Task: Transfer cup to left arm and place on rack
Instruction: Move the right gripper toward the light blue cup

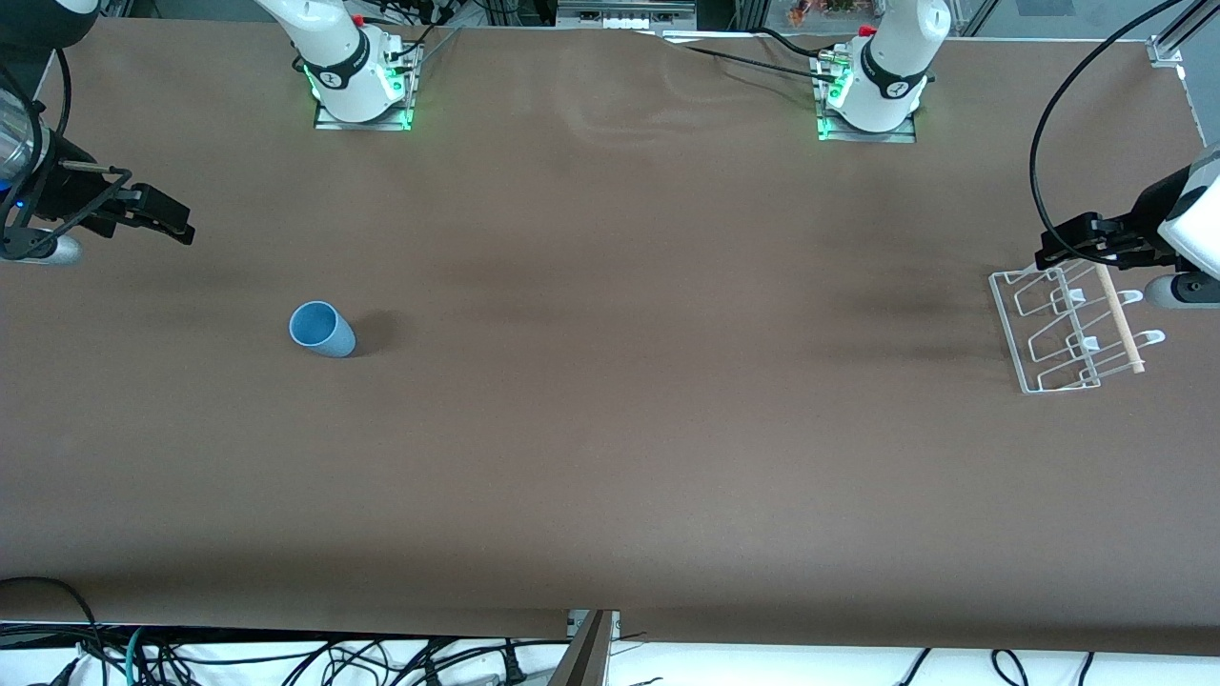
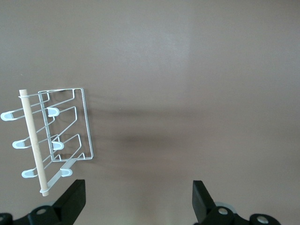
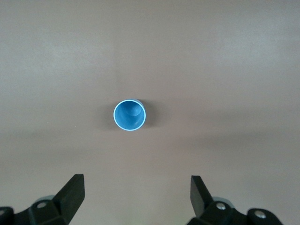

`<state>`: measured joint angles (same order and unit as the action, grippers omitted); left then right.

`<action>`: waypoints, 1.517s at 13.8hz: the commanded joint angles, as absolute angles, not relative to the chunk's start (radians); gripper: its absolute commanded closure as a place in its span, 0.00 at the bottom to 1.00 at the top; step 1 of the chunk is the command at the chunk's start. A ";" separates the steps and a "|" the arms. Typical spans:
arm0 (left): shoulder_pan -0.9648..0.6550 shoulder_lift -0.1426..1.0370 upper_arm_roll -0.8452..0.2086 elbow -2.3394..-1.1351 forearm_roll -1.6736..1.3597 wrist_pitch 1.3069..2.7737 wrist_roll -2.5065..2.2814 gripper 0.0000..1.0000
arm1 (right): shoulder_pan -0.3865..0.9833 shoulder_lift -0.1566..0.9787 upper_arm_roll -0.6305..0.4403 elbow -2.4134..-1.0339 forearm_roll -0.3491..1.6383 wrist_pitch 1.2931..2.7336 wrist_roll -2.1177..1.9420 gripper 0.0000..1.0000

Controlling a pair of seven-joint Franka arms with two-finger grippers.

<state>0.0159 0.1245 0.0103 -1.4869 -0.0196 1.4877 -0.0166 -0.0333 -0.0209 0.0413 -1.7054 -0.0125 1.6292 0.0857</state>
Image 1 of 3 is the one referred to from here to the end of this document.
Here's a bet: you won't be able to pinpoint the light blue plastic cup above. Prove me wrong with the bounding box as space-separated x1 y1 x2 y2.
289 301 356 359

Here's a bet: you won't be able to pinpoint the colourful small objects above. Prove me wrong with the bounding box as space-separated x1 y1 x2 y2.
787 0 889 26

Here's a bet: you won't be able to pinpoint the brown table cover sheet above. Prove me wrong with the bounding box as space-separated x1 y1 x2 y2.
0 17 1220 658

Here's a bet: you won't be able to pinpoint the grey device with white connectors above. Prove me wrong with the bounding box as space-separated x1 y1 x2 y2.
557 0 698 30

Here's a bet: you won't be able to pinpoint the aluminium profile beam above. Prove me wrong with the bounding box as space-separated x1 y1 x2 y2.
547 610 621 686

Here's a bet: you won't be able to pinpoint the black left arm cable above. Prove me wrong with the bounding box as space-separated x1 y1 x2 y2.
1028 0 1189 241

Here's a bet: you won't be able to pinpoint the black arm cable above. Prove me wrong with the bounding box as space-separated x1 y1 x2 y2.
0 48 73 258
1028 0 1189 241

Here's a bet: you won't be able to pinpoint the white wire cup rack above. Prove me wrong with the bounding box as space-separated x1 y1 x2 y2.
989 265 1166 395

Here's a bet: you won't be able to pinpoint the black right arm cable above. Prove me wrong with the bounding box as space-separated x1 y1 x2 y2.
0 48 73 258

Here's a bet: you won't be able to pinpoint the aluminium corner bracket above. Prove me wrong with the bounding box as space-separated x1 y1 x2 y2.
1148 0 1220 68

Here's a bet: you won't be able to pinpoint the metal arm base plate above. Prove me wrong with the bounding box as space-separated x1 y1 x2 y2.
816 52 918 145
313 43 416 132

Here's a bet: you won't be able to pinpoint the black base power cable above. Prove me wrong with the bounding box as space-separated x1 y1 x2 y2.
658 29 842 83

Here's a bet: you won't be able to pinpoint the thick black cable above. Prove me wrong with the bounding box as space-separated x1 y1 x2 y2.
0 575 100 660

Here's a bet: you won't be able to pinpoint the black cable with plug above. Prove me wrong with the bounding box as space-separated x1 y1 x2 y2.
391 638 531 686

